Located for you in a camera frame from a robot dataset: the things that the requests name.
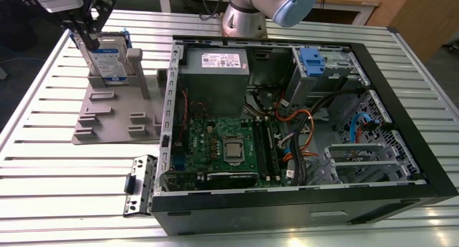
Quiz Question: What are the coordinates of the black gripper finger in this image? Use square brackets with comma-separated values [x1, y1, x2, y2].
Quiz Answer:
[91, 0, 119, 42]
[59, 12, 102, 51]

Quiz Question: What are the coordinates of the hard disk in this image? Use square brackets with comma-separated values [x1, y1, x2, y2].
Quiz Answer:
[70, 28, 134, 86]

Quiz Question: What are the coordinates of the blue wire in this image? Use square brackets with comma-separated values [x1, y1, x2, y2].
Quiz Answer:
[350, 112, 374, 145]

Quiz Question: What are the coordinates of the metal disk bay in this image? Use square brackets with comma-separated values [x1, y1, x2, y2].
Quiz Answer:
[321, 143, 424, 185]

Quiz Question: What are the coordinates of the grey parts rack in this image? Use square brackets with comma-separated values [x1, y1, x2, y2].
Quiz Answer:
[71, 48, 171, 146]

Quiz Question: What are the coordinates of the grey power supply unit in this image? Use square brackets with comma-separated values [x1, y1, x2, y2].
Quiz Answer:
[178, 47, 251, 118]

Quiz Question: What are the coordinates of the green motherboard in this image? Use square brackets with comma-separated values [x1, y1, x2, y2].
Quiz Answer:
[170, 117, 300, 187]

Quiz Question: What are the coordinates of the CPU socket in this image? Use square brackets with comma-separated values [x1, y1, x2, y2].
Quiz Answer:
[222, 135, 250, 166]

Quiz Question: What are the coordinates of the silver CPU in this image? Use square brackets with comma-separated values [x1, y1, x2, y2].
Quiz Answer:
[226, 142, 245, 159]

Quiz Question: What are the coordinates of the blue drive cage latch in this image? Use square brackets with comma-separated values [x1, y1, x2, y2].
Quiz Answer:
[300, 48, 328, 77]

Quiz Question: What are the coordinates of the metal drive cage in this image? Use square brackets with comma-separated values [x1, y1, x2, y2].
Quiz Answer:
[286, 46, 372, 112]

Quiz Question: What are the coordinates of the black graphics card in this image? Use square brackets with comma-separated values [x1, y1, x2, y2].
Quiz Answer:
[163, 170, 259, 190]

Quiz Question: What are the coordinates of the wooden desk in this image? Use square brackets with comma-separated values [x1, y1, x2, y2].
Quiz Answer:
[300, 0, 381, 26]

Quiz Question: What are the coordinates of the black PC case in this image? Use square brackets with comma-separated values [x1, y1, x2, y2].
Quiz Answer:
[153, 34, 459, 236]

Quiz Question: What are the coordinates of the brown wooden panel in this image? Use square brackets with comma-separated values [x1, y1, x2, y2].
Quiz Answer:
[366, 0, 459, 62]

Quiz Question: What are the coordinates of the white camera box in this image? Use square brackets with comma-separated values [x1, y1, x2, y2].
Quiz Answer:
[22, 0, 85, 13]

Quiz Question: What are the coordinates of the yellow black wire bundle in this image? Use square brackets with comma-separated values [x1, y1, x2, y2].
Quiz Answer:
[243, 101, 274, 118]

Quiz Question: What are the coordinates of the metal slot bracket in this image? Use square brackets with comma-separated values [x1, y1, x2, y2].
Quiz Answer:
[123, 154, 159, 217]

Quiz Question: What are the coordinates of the orange wire bundle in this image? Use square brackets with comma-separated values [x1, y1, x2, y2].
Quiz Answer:
[275, 109, 320, 164]

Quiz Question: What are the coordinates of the black cable bundle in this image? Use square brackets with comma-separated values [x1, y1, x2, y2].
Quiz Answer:
[290, 88, 362, 186]

